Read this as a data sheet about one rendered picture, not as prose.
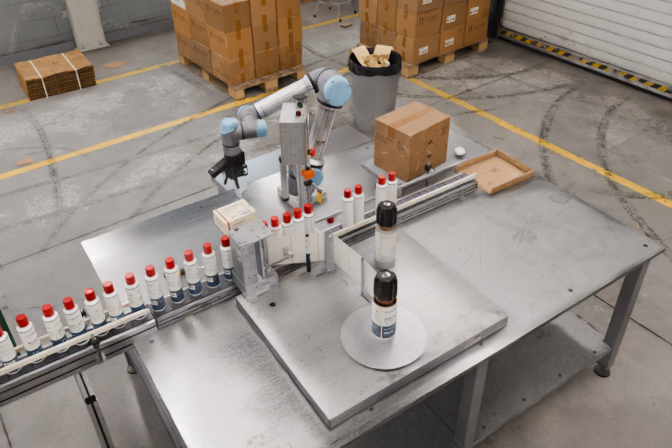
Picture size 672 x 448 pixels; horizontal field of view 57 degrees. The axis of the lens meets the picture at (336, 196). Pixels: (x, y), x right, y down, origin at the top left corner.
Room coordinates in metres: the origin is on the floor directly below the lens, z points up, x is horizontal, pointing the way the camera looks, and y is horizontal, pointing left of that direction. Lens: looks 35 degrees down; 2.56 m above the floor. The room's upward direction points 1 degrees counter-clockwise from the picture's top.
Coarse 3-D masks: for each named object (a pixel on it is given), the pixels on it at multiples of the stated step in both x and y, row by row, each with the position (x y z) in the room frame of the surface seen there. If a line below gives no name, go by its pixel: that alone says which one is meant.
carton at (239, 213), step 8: (240, 200) 2.38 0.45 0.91; (224, 208) 2.32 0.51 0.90; (232, 208) 2.32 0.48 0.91; (240, 208) 2.32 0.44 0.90; (248, 208) 2.32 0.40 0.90; (216, 216) 2.27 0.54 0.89; (224, 216) 2.26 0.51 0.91; (232, 216) 2.26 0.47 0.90; (240, 216) 2.25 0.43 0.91; (248, 216) 2.27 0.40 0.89; (256, 216) 2.29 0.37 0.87; (216, 224) 2.28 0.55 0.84; (224, 224) 2.21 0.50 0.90; (232, 224) 2.22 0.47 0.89; (240, 224) 2.24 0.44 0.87; (224, 232) 2.22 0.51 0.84
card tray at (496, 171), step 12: (480, 156) 2.80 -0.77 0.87; (492, 156) 2.85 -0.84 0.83; (504, 156) 2.82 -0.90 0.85; (456, 168) 2.71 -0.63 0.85; (468, 168) 2.74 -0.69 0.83; (480, 168) 2.74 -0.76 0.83; (492, 168) 2.73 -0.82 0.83; (504, 168) 2.73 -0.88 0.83; (516, 168) 2.73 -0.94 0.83; (528, 168) 2.68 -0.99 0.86; (480, 180) 2.62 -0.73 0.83; (492, 180) 2.62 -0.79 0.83; (504, 180) 2.62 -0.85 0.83; (516, 180) 2.59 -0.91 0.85; (492, 192) 2.50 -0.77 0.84
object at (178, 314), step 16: (416, 192) 2.46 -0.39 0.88; (464, 192) 2.51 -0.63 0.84; (416, 208) 2.33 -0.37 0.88; (432, 208) 2.39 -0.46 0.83; (336, 224) 2.22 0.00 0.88; (352, 240) 2.13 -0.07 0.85; (192, 304) 1.73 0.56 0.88; (208, 304) 1.76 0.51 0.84; (160, 320) 1.65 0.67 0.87; (176, 320) 1.69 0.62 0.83
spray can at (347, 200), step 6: (348, 192) 2.17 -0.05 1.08; (342, 198) 2.18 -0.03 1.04; (348, 198) 2.17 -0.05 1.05; (342, 204) 2.18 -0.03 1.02; (348, 204) 2.16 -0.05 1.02; (342, 210) 2.18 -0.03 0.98; (348, 210) 2.16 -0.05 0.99; (342, 216) 2.18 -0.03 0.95; (348, 216) 2.16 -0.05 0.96; (342, 222) 2.18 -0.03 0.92; (348, 222) 2.16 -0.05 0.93; (342, 228) 2.18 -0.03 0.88
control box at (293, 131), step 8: (288, 104) 2.22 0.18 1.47; (296, 104) 2.22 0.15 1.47; (304, 104) 2.22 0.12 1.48; (288, 112) 2.15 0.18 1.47; (304, 112) 2.15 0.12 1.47; (280, 120) 2.08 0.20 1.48; (288, 120) 2.08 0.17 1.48; (296, 120) 2.08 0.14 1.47; (304, 120) 2.09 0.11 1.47; (280, 128) 2.07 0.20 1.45; (288, 128) 2.07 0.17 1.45; (296, 128) 2.07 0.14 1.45; (304, 128) 2.07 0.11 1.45; (280, 136) 2.07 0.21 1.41; (288, 136) 2.07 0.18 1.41; (296, 136) 2.07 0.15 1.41; (304, 136) 2.07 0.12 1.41; (280, 144) 2.07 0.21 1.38; (288, 144) 2.07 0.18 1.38; (296, 144) 2.07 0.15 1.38; (304, 144) 2.07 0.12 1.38; (288, 152) 2.07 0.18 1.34; (296, 152) 2.07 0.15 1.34; (304, 152) 2.07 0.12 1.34; (288, 160) 2.07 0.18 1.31; (296, 160) 2.07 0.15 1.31; (304, 160) 2.07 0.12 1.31
